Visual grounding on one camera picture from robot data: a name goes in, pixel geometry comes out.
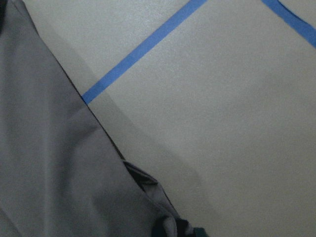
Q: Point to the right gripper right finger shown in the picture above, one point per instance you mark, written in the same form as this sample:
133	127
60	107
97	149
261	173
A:
200	232

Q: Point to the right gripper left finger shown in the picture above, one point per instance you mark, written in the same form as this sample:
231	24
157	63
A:
159	230

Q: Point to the dark brown t-shirt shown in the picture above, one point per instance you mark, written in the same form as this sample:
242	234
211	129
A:
60	174

